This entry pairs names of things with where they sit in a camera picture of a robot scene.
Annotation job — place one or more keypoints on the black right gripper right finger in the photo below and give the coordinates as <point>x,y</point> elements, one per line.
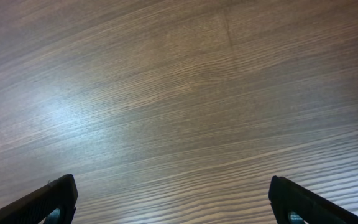
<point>292,203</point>

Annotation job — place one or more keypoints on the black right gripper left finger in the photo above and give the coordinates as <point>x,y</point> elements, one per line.
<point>52,203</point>

